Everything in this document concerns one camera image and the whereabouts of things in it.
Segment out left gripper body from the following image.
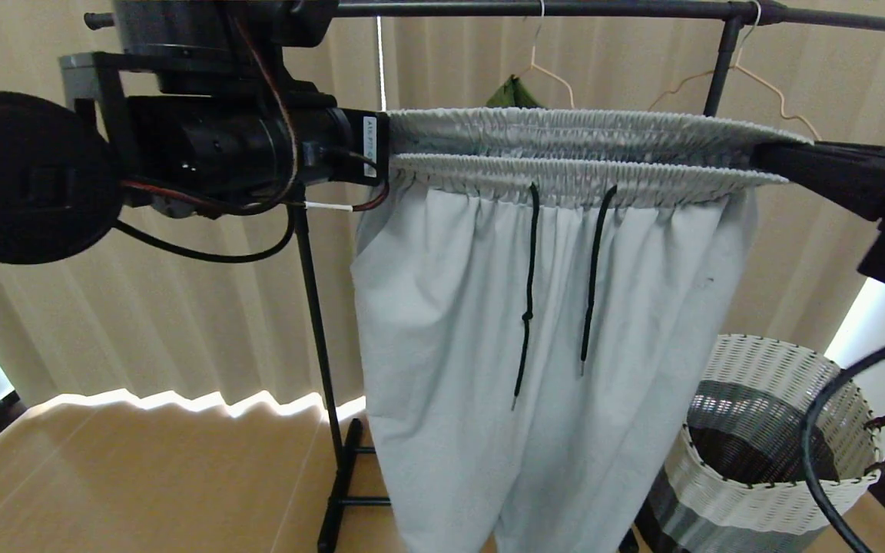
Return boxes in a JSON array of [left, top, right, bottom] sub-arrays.
[[129, 94, 391, 199]]

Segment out green printed t-shirt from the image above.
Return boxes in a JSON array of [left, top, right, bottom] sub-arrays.
[[486, 75, 543, 110]]

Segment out pale grey shorts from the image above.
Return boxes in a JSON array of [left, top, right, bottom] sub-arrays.
[[350, 108, 814, 553]]

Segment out pink clothes hanger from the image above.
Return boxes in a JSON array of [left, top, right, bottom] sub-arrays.
[[648, 0, 824, 143], [508, 0, 575, 108]]

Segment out black clothes rack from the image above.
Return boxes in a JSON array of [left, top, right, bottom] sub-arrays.
[[83, 0, 885, 553]]

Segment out white laundry basket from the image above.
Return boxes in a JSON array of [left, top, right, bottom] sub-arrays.
[[646, 334, 885, 553]]

